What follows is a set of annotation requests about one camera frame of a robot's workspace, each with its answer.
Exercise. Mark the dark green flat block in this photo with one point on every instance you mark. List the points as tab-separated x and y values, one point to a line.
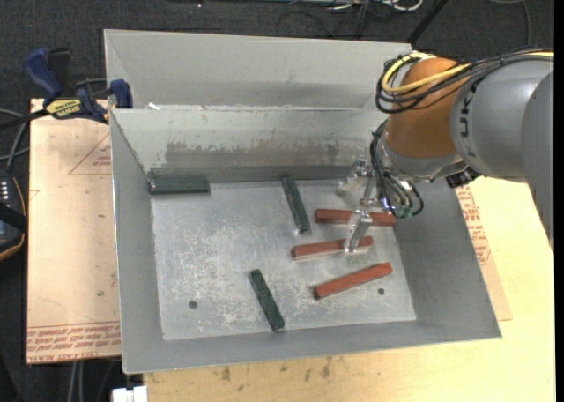
267	301
178	183
297	206

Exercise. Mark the grey metal bin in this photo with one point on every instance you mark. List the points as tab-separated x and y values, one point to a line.
229	255

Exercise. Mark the red-brown flat block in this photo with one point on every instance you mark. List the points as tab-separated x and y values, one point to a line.
332	215
317	250
352	281

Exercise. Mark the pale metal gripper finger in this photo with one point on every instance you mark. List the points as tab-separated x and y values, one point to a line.
358	230
358	171

